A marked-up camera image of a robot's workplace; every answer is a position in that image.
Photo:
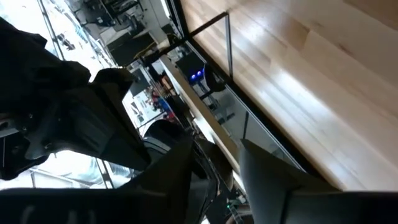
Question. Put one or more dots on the black aluminium table rail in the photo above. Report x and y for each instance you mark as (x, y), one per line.
(298, 161)

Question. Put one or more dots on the black box with blue lights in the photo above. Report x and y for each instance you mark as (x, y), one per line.
(189, 65)

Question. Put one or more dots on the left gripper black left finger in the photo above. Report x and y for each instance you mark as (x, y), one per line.
(93, 208)

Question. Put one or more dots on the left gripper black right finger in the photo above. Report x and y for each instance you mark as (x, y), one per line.
(311, 208)

